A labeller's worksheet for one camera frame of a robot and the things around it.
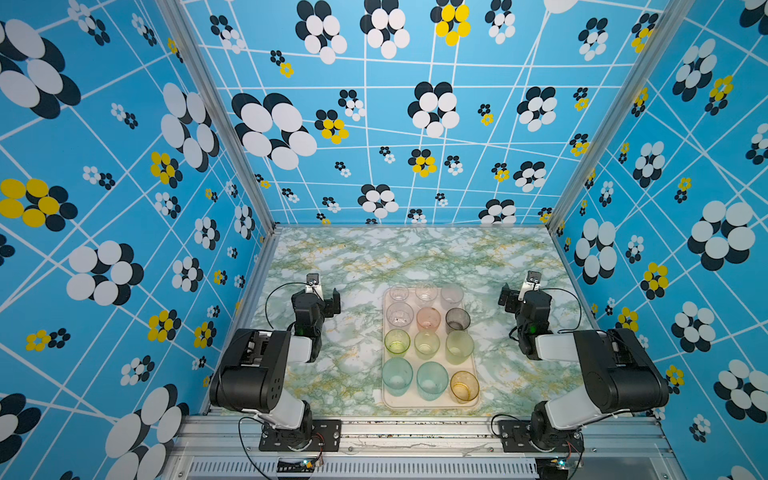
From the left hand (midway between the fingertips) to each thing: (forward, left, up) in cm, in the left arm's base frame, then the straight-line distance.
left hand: (321, 288), depth 94 cm
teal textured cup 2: (-26, -34, -4) cm, 43 cm away
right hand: (0, -65, +1) cm, 65 cm away
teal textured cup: (-25, -24, -6) cm, 35 cm away
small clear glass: (+1, -25, -4) cm, 25 cm away
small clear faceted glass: (+2, -34, -5) cm, 35 cm away
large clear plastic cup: (-8, -25, -2) cm, 26 cm away
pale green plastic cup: (-16, -33, -6) cm, 37 cm away
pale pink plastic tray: (-31, -28, -8) cm, 42 cm away
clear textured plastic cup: (+1, -42, -6) cm, 43 cm away
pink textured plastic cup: (-8, -34, -4) cm, 35 cm away
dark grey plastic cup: (-9, -43, -4) cm, 44 cm away
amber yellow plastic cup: (-28, -43, -6) cm, 51 cm away
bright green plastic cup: (-15, -24, -6) cm, 29 cm away
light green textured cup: (-17, -43, -4) cm, 46 cm away
